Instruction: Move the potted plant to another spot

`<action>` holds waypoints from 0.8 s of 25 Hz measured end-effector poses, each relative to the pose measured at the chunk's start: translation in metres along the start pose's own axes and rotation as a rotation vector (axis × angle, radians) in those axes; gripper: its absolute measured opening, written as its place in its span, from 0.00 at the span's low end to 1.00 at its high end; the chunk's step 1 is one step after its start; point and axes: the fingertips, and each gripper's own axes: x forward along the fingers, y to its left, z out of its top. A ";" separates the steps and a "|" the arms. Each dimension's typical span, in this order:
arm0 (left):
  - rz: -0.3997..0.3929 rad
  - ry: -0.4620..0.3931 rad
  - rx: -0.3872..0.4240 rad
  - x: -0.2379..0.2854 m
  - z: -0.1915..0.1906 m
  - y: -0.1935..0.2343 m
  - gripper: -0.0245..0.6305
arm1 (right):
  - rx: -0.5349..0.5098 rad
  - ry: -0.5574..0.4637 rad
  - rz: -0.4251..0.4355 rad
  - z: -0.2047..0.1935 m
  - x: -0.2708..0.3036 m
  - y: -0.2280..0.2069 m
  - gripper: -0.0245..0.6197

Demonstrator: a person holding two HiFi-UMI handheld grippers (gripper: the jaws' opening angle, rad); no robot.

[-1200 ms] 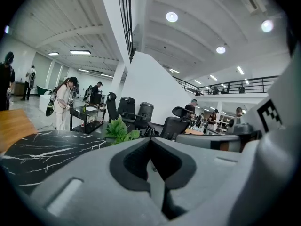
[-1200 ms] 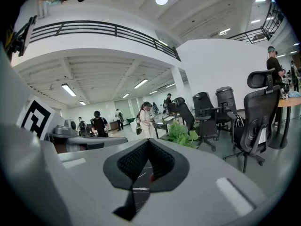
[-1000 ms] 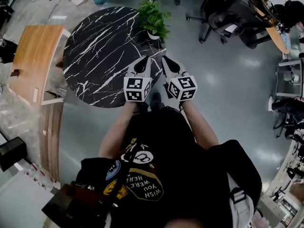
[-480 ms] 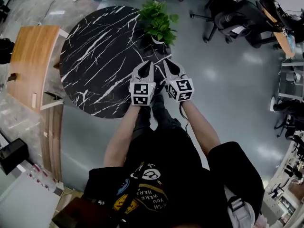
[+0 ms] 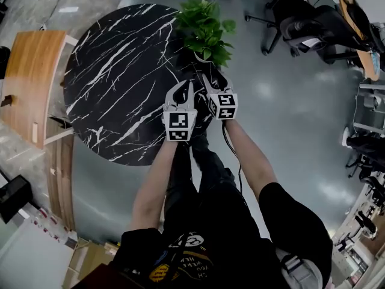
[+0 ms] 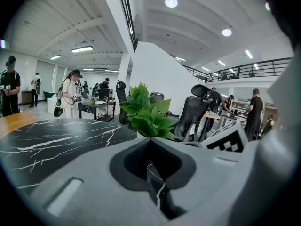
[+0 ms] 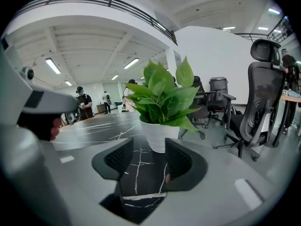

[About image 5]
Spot black box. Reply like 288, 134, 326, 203
0, 174, 34, 225

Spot wooden desk with clutter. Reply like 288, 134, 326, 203
337, 0, 385, 82

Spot person's right forearm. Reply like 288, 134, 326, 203
223, 118, 279, 199

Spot person's dark trouser legs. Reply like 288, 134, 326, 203
164, 131, 241, 225

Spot curved wooden panel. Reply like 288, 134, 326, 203
44, 115, 76, 232

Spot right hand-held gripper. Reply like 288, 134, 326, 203
201, 73, 239, 121

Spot cardboard boxes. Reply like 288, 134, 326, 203
61, 236, 122, 289

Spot wooden bench with white frame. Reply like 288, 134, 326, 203
0, 30, 79, 151

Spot person's left forearm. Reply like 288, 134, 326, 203
127, 137, 182, 232

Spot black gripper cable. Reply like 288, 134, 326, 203
221, 120, 244, 194

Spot black office chair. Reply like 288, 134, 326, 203
244, 0, 362, 66

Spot person's black printed t-shirt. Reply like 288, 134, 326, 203
113, 181, 334, 289

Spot grey metal cart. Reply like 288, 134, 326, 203
352, 82, 385, 135

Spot black swivel chair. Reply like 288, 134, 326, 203
345, 132, 385, 211

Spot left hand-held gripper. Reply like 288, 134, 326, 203
162, 80, 199, 143

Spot green potted plant white pot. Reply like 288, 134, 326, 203
173, 0, 237, 72

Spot grey bag strap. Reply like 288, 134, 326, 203
276, 247, 320, 289

